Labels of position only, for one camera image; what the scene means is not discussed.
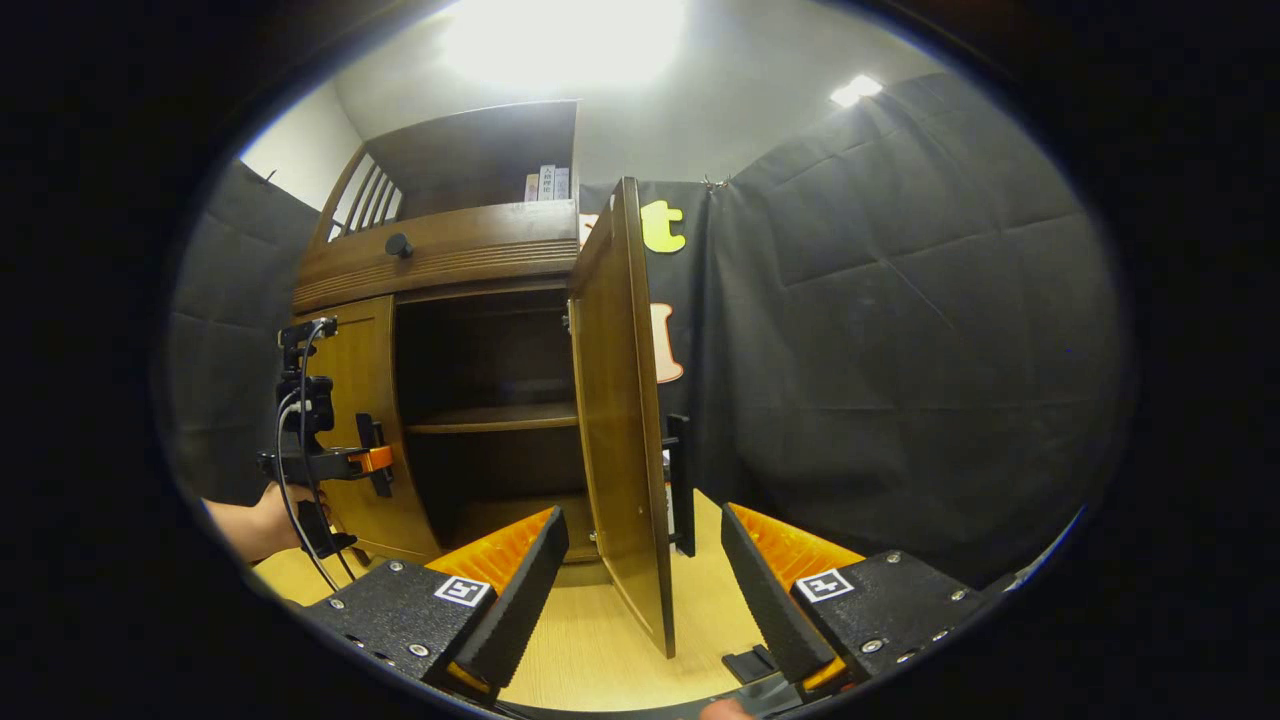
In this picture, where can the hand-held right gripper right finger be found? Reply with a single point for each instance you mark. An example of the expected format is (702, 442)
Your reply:
(770, 600)

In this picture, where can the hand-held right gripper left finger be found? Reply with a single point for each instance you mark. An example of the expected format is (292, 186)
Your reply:
(520, 600)

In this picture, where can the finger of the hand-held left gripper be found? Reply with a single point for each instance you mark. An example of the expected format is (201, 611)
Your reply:
(372, 461)

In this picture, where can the wooden cabinet door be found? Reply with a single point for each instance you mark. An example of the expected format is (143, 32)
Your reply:
(620, 420)
(350, 360)

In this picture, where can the wooden double-door shoe cabinet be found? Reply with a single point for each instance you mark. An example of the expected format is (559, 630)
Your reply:
(470, 150)

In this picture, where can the wooden cabinet shelf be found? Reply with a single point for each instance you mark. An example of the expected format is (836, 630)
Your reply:
(500, 417)

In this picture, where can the wooden drawer with black knob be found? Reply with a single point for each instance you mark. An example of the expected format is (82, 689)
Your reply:
(480, 245)

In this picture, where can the black backdrop cloth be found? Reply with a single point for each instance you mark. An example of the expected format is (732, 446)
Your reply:
(900, 350)

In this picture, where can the grey book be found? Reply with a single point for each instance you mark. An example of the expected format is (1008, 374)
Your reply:
(562, 184)

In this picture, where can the large ceiling light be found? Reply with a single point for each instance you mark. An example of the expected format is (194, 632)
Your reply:
(565, 40)

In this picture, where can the small ceiling light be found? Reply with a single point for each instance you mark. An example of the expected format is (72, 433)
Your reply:
(856, 90)

